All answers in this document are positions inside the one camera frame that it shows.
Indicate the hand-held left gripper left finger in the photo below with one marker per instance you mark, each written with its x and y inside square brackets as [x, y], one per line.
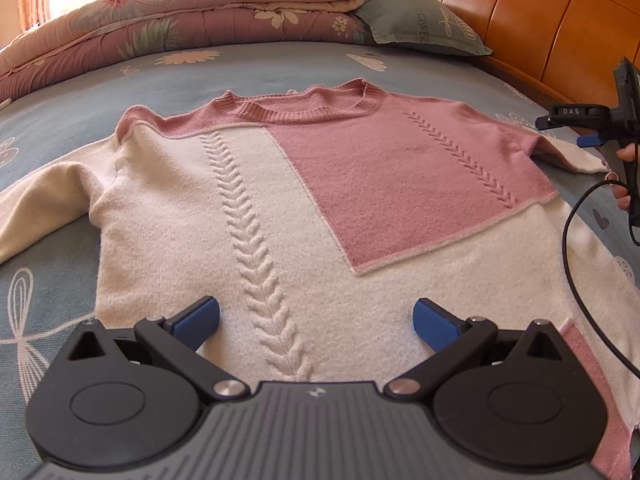
[195, 322]

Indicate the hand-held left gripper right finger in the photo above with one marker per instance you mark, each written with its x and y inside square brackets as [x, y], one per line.
[435, 325]

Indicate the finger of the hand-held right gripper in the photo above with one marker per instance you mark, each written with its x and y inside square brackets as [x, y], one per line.
[589, 141]
[545, 123]

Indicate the pink and white knit sweater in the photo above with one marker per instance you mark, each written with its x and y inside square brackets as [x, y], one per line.
[250, 185]

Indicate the person's right hand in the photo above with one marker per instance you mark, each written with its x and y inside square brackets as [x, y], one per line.
[631, 154]

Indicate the wooden bed headboard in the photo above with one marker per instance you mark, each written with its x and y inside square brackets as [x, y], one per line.
[525, 20]

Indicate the grey-green printed pillow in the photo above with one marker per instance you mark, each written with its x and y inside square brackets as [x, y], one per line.
[415, 20]

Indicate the blue floral bed sheet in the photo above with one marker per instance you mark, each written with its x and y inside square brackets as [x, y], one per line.
[60, 85]

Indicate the folded pink floral quilt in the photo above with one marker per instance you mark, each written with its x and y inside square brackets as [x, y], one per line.
[200, 15]

